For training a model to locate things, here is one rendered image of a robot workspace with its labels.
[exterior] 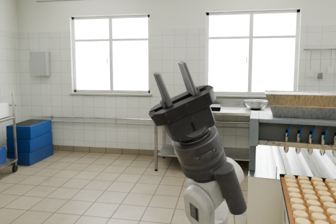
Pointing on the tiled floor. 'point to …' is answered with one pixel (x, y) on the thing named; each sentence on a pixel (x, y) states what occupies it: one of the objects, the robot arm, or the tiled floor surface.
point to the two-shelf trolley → (13, 137)
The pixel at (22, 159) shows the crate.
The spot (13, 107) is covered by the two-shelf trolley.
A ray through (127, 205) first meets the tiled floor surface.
